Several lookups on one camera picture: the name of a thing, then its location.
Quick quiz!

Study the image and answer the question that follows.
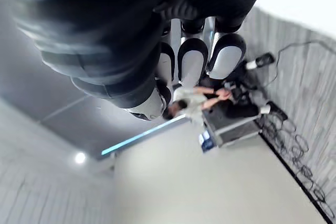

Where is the thin black cable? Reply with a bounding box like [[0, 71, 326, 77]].
[[259, 39, 336, 90]]

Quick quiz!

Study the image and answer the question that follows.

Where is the coiled black cable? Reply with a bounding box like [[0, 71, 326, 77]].
[[258, 118, 336, 220]]

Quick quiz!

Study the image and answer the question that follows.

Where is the long light strip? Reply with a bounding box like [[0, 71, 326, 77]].
[[101, 118, 186, 156]]

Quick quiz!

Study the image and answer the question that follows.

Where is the person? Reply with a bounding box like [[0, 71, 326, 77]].
[[162, 52, 289, 128]]

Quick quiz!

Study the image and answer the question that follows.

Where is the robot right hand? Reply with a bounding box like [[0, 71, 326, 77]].
[[7, 0, 275, 122]]

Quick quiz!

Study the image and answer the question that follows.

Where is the round ceiling light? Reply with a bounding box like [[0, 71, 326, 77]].
[[74, 151, 87, 164]]

